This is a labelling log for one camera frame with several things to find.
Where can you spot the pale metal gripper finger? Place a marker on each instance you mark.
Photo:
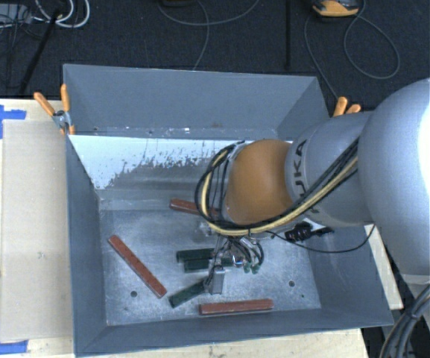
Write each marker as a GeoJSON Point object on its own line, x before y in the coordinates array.
{"type": "Point", "coordinates": [217, 281]}
{"type": "Point", "coordinates": [205, 231]}

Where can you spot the dark green flat block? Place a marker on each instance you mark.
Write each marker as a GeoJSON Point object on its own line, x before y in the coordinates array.
{"type": "Point", "coordinates": [198, 265]}
{"type": "Point", "coordinates": [186, 294]}
{"type": "Point", "coordinates": [194, 254]}

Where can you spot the red-brown flat block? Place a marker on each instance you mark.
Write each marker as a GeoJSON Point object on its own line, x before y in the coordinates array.
{"type": "Point", "coordinates": [137, 266]}
{"type": "Point", "coordinates": [183, 205]}
{"type": "Point", "coordinates": [237, 307]}

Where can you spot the grey metal bin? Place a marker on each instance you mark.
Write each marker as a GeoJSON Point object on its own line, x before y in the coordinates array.
{"type": "Point", "coordinates": [185, 99]}

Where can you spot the pale wood flat board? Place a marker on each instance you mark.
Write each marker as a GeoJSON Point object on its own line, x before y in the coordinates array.
{"type": "Point", "coordinates": [32, 229]}

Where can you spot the black cylinder on white bracket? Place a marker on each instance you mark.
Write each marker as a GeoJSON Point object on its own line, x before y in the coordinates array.
{"type": "Point", "coordinates": [299, 233]}

